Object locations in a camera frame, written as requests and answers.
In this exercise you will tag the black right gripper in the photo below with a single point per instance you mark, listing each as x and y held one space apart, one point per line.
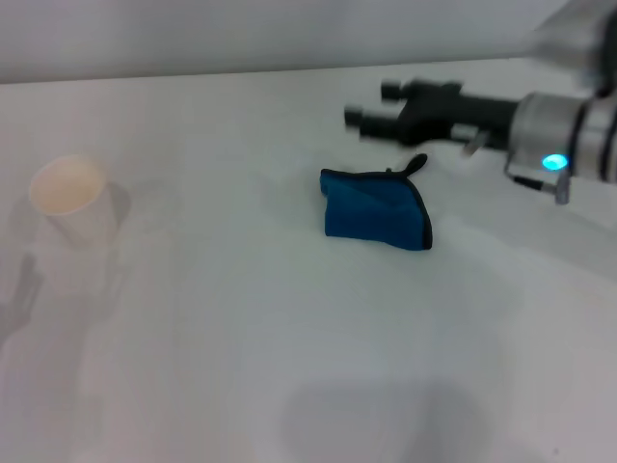
448 113

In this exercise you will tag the blue rag with black trim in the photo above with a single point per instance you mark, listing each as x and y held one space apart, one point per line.
376 212

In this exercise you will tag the white paper cup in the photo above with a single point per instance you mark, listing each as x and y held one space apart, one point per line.
72 198

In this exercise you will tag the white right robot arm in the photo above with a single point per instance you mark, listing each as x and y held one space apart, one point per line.
569 120

